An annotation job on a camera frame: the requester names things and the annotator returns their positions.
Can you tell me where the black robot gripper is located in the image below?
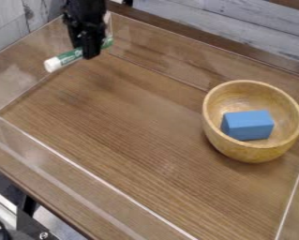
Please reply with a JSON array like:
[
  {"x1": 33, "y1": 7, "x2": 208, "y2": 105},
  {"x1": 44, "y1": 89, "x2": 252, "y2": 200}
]
[{"x1": 62, "y1": 0, "x2": 107, "y2": 59}]

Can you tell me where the green Expo marker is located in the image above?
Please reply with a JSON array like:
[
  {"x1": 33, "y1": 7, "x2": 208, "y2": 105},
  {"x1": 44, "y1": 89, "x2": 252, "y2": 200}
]
[{"x1": 44, "y1": 36, "x2": 113, "y2": 73}]

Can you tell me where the brown wooden bowl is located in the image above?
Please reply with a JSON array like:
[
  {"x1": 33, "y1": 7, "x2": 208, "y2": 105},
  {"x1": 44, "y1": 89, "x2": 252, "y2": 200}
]
[{"x1": 201, "y1": 79, "x2": 299, "y2": 164}]

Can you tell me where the black metal table frame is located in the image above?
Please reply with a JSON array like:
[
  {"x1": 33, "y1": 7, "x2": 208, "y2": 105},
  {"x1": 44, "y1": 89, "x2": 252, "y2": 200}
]
[{"x1": 0, "y1": 173, "x2": 58, "y2": 240}]

